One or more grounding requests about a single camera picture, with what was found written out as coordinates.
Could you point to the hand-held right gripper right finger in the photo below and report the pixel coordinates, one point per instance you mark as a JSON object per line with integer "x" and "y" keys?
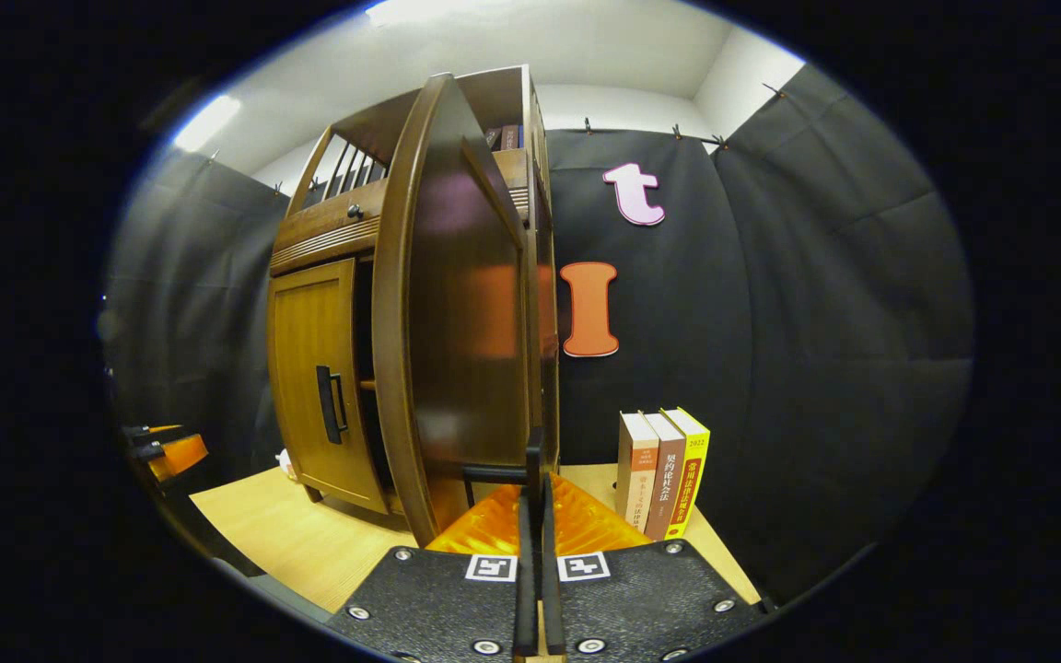
{"x": 552, "y": 589}

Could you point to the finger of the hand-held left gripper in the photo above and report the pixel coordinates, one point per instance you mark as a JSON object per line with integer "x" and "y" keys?
{"x": 142, "y": 431}
{"x": 176, "y": 456}

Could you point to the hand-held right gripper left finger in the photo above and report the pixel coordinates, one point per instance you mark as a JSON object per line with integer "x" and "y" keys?
{"x": 527, "y": 589}

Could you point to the wooden cabinet door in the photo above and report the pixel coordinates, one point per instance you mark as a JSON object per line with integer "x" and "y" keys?
{"x": 309, "y": 368}
{"x": 457, "y": 350}

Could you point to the wooden double-door shoe cabinet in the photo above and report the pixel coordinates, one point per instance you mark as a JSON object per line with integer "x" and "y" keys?
{"x": 494, "y": 97}

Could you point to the wooden cabinet drawer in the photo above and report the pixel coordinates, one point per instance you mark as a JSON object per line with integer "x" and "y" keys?
{"x": 328, "y": 230}

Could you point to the brown book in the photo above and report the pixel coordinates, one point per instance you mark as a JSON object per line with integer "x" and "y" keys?
{"x": 669, "y": 488}

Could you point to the yellow book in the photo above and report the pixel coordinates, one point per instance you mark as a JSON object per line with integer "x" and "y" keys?
{"x": 692, "y": 479}

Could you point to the narrow ceiling light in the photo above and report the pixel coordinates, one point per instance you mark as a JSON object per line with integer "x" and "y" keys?
{"x": 205, "y": 122}

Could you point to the black backdrop cloth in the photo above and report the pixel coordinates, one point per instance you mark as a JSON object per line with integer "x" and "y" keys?
{"x": 816, "y": 322}

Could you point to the large ceiling light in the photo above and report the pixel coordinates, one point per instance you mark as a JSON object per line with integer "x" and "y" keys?
{"x": 438, "y": 9}

